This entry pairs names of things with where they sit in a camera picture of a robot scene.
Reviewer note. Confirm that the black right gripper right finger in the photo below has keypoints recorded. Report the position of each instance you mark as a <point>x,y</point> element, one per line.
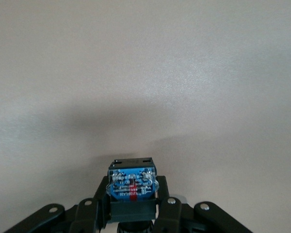
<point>174,218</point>

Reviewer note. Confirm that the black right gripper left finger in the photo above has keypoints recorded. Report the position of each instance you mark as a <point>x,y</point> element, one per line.
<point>87,218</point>

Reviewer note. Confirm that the green push button switch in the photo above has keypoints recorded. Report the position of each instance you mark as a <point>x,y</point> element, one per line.
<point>132,184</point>

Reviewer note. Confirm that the brown table cover sheet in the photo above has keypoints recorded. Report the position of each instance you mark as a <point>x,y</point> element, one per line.
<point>145,72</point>

